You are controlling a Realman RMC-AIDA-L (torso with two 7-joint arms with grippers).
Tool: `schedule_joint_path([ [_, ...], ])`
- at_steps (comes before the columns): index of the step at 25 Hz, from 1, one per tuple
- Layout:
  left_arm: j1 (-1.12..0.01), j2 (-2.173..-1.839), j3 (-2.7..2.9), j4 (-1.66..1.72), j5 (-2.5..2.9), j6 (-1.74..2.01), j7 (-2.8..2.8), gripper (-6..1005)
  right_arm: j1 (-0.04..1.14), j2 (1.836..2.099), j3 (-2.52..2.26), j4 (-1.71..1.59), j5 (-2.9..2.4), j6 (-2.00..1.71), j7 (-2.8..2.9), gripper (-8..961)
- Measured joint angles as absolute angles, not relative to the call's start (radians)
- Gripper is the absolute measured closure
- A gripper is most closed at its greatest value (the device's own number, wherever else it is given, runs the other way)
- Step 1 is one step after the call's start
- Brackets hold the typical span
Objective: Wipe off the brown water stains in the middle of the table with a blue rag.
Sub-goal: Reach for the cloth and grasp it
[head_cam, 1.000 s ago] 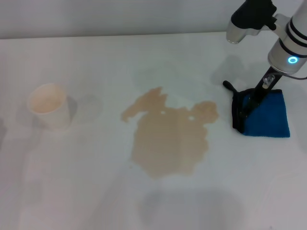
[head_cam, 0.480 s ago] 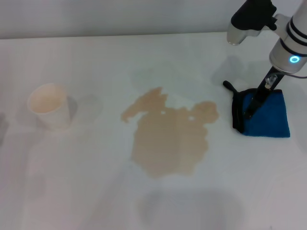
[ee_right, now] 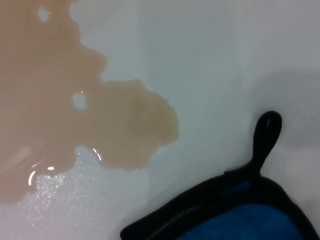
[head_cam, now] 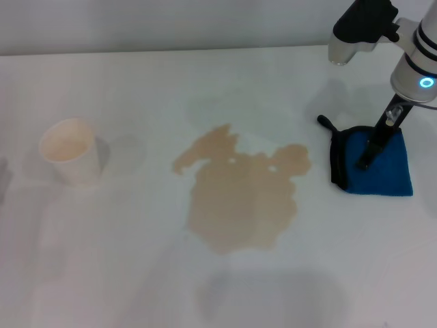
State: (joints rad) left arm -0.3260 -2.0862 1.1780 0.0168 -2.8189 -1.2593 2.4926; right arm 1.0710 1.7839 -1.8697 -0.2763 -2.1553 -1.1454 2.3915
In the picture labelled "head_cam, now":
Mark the white paper cup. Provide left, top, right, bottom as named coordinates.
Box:
left=38, top=117, right=102, bottom=187

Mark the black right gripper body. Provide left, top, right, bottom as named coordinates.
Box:
left=368, top=91, right=416, bottom=147

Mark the brown water stain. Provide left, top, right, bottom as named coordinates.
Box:
left=171, top=123, right=313, bottom=256

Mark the grey cable with metal plug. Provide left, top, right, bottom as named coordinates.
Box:
left=408, top=98, right=437, bottom=111

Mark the black and white right wrist camera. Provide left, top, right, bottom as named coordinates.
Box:
left=328, top=0, right=401, bottom=66

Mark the blue rag with black trim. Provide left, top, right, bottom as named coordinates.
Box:
left=317, top=114, right=414, bottom=198

